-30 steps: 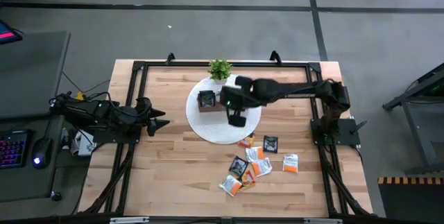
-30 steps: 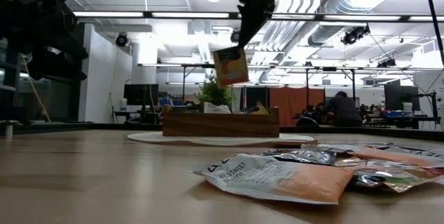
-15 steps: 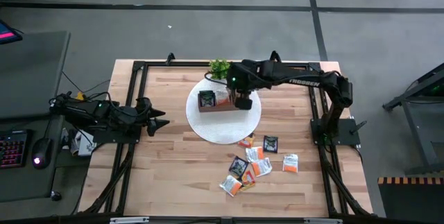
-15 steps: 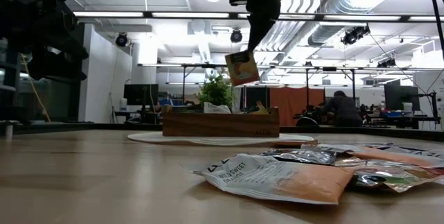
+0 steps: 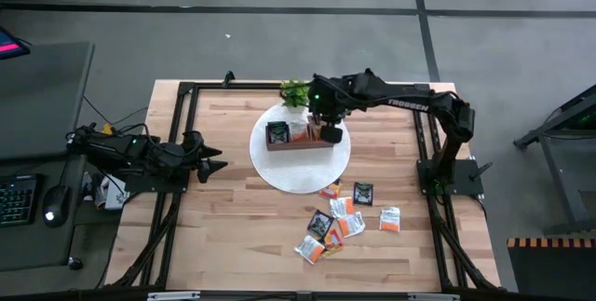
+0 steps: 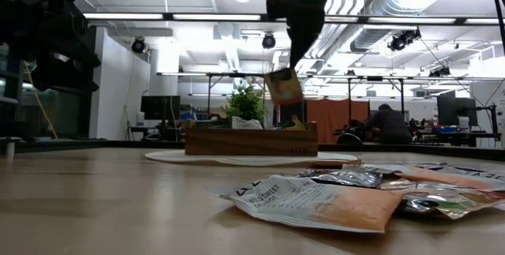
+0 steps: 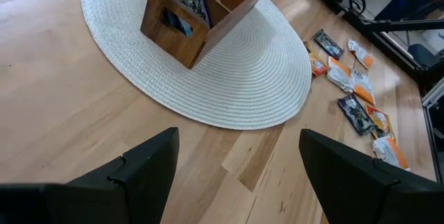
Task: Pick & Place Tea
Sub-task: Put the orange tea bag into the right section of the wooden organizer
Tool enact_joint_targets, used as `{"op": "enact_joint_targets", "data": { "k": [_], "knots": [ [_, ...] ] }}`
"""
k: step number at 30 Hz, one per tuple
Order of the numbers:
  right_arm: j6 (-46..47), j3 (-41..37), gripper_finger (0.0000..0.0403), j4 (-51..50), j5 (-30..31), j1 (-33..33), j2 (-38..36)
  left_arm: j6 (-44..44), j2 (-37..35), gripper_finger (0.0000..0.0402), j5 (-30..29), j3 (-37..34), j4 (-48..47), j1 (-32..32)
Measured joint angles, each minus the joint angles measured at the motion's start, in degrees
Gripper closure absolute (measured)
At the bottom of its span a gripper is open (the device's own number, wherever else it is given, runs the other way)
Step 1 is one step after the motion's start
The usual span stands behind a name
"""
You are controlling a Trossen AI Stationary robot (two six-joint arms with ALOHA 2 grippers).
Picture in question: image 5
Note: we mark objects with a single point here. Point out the grey desk top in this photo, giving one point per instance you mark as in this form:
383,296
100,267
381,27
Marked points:
42,100

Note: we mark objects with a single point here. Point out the round white woven placemat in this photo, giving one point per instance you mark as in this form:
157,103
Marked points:
302,170

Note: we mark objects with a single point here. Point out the silver metal bracket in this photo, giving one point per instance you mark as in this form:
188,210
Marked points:
433,297
172,296

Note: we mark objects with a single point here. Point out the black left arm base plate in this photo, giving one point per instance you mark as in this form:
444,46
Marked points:
153,187

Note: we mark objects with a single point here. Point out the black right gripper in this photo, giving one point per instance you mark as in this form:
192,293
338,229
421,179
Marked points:
330,114

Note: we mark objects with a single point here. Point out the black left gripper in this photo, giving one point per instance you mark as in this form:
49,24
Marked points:
192,154

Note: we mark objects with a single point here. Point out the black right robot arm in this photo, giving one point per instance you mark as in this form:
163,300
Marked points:
410,100

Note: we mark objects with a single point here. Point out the black computer mouse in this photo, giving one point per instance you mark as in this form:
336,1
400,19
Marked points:
56,203

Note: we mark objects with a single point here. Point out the white orange tea packet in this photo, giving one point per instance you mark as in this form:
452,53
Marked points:
350,224
389,219
298,132
309,249
341,207

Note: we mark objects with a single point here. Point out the yellow orange tea packet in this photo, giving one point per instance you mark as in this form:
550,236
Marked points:
333,241
331,191
315,132

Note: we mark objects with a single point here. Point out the tilted computer screen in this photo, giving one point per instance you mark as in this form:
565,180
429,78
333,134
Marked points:
11,45

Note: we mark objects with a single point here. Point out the black case orange striped edge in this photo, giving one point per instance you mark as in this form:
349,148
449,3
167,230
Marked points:
549,273

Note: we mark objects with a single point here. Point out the dark foil tea packet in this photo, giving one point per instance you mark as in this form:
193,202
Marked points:
278,132
362,194
320,224

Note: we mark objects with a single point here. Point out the grey metal cart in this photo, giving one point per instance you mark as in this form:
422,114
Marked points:
559,170

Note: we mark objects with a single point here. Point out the backlit black keyboard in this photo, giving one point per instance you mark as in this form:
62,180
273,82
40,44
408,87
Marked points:
16,201

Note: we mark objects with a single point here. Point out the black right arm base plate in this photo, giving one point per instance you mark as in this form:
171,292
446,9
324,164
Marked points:
465,177

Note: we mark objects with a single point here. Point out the white cardboard box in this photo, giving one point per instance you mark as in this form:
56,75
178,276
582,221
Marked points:
114,196

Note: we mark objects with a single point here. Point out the black frame clamp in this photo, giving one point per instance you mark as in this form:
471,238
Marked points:
228,77

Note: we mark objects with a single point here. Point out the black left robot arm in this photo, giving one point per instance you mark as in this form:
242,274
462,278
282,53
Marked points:
121,149

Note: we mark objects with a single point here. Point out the small black knob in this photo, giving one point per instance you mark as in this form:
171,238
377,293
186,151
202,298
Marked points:
75,263

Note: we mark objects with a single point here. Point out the small green potted plant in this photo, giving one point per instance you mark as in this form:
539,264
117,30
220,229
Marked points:
293,93

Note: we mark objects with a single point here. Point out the wooden three-compartment box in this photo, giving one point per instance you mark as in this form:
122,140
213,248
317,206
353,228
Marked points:
298,146

